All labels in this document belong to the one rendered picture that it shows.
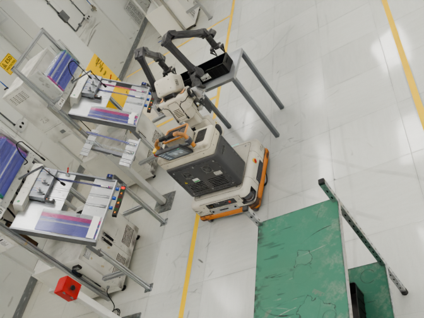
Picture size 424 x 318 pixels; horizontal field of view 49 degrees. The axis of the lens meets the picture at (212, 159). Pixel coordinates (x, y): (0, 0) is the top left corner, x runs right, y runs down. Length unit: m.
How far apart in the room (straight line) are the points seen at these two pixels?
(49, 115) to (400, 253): 3.61
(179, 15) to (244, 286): 5.46
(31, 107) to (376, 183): 3.44
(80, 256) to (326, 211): 2.53
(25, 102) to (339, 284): 3.88
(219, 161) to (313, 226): 1.56
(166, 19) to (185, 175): 4.66
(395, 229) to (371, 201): 0.32
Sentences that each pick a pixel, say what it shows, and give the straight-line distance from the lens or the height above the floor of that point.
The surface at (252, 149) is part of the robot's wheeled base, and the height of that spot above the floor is 0.28.
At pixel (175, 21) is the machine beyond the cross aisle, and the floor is 0.27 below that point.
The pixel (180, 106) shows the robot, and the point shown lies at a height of 1.01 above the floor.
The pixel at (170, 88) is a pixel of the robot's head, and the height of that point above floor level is 1.16.
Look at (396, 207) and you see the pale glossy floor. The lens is 3.40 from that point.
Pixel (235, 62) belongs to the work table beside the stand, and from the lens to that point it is 4.29.
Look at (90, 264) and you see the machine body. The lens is 4.30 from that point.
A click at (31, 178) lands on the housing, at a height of 1.25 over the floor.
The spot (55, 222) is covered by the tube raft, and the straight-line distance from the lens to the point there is 4.10.
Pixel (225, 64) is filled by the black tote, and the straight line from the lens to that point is 4.20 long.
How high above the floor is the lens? 2.59
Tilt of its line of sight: 32 degrees down
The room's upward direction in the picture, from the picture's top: 43 degrees counter-clockwise
